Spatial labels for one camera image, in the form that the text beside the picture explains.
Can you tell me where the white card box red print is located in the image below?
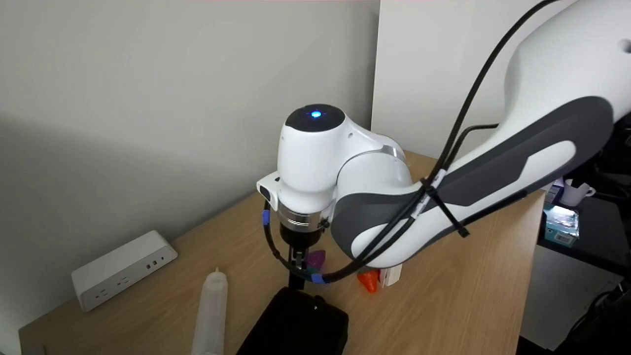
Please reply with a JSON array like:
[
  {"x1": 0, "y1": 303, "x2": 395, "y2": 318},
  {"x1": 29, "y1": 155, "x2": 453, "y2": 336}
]
[{"x1": 380, "y1": 265, "x2": 403, "y2": 289}]

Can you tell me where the white cup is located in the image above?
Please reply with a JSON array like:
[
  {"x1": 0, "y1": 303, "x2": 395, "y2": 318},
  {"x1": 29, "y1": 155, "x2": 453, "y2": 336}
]
[{"x1": 557, "y1": 176, "x2": 597, "y2": 210}]

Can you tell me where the white power strip box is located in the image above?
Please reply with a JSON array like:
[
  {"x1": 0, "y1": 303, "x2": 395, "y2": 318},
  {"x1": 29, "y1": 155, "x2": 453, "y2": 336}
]
[{"x1": 68, "y1": 230, "x2": 179, "y2": 315}]

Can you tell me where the red strawberry toy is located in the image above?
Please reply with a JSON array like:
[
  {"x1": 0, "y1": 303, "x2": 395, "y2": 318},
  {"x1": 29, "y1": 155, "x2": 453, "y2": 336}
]
[{"x1": 354, "y1": 271, "x2": 382, "y2": 295}]

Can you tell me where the purple eggplant toy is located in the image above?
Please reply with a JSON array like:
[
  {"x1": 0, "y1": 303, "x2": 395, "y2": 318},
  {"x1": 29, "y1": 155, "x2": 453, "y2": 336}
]
[{"x1": 303, "y1": 249, "x2": 328, "y2": 275}]

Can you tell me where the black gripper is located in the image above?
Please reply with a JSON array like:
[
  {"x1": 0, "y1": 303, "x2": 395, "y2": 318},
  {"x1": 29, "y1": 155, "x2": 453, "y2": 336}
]
[{"x1": 279, "y1": 226, "x2": 319, "y2": 293}]

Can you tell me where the black side table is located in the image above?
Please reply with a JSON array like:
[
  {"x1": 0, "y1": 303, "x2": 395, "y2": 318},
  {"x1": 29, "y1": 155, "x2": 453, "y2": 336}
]
[{"x1": 533, "y1": 190, "x2": 631, "y2": 279}]

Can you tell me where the teal box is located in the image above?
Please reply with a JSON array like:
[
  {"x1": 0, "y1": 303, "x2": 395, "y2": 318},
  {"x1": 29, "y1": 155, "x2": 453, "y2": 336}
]
[{"x1": 539, "y1": 204, "x2": 583, "y2": 249}]

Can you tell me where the translucent white squeeze bottle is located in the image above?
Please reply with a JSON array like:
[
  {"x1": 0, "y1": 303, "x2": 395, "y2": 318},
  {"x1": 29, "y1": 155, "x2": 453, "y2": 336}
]
[{"x1": 188, "y1": 269, "x2": 230, "y2": 355}]

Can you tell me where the black rectangular box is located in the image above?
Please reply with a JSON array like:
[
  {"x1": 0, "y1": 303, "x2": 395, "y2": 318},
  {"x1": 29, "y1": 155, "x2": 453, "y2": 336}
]
[{"x1": 234, "y1": 287, "x2": 350, "y2": 355}]

